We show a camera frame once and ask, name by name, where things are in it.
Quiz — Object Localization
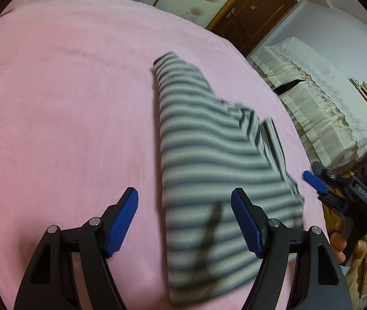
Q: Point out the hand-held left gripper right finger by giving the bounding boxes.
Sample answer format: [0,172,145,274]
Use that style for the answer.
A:
[231,187,354,310]

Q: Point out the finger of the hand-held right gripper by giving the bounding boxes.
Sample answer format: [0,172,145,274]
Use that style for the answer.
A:
[303,170,346,215]
[311,161,353,188]

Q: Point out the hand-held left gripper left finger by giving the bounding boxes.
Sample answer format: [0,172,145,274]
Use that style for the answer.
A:
[13,187,139,310]

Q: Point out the striped long-sleeve shirt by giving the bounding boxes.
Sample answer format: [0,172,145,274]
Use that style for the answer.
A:
[152,52,304,306]

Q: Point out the person's right forearm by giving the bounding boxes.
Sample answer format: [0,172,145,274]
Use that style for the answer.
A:
[343,260,364,310]

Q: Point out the person's right hand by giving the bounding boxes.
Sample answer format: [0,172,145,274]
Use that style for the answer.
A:
[330,222,367,265]

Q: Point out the cream pleated furniture cover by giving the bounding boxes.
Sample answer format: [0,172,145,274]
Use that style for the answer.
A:
[250,47,365,175]

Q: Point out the white lace cover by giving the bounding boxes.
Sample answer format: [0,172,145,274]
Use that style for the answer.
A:
[269,37,367,156]

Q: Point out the pink fleece bed blanket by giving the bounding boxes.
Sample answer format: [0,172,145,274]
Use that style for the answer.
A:
[0,0,326,310]

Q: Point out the dark brown wooden door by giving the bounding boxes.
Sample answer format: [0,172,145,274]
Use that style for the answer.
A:
[208,0,299,57]

